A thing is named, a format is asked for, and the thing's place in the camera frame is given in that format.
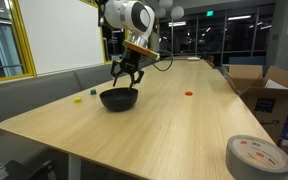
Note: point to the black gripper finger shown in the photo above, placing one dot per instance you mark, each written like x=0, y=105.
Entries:
x=117, y=70
x=138, y=77

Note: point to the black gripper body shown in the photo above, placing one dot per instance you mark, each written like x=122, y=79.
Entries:
x=131, y=61

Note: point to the black bowl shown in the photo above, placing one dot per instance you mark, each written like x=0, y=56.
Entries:
x=119, y=101

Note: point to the red-orange round token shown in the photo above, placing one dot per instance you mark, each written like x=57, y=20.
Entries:
x=188, y=93

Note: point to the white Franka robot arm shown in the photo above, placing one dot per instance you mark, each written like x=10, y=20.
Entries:
x=130, y=15

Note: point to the small yellow piece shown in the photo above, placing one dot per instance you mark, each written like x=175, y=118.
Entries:
x=107, y=89

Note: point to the green cube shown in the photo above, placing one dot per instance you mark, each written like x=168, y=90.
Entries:
x=93, y=92

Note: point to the yellow cube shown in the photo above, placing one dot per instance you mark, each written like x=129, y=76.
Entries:
x=78, y=99

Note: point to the white globe lamp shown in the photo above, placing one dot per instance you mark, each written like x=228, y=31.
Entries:
x=177, y=12
x=165, y=3
x=160, y=12

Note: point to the brown leather chair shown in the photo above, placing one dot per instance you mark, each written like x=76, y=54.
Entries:
x=210, y=60

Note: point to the grey upholstered bench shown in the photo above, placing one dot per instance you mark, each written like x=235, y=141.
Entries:
x=34, y=96

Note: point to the green exit sign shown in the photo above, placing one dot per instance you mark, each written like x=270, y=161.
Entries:
x=209, y=13

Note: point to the white table leg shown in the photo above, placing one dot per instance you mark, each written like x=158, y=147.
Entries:
x=74, y=165

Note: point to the plain open cardboard box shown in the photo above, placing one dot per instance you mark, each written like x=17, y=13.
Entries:
x=245, y=71

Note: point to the cardboard box with smile logo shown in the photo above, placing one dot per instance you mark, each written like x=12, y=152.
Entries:
x=267, y=106

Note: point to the yellow window frame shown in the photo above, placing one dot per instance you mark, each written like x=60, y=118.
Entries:
x=103, y=43
x=22, y=40

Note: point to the grey duct tape roll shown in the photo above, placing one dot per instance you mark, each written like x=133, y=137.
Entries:
x=257, y=158

